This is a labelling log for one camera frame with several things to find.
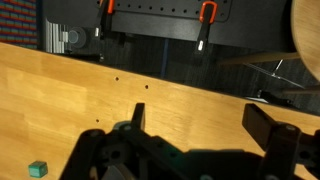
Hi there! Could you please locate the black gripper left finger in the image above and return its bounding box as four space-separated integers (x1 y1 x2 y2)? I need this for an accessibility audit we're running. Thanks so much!
59 103 188 180

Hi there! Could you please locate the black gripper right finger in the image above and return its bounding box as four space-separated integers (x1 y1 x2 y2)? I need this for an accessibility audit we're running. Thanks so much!
242 103 320 180

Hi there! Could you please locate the small green block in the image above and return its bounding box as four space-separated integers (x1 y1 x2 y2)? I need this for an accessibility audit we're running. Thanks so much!
27 160 49 178

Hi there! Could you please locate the round wooden side table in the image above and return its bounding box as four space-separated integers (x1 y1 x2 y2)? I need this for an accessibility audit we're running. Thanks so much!
216 0 320 96

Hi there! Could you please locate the black perforated board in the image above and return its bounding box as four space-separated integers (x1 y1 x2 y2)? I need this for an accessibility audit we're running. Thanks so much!
99 0 291 53

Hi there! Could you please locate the silver aluminium extrusion bar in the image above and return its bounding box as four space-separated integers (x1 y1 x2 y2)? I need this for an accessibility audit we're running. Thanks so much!
44 18 69 54

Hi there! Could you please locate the colourful patterned backdrop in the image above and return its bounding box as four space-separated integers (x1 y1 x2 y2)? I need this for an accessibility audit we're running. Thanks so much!
0 0 39 49

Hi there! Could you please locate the blue cable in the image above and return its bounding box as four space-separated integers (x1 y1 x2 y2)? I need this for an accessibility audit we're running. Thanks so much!
160 38 171 79

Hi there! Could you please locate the black round mount knob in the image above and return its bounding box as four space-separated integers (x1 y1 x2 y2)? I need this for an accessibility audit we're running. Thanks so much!
68 26 101 51

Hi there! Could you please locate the black clamp with orange handle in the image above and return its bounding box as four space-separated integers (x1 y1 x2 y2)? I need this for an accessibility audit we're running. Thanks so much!
193 0 219 58
93 0 118 43

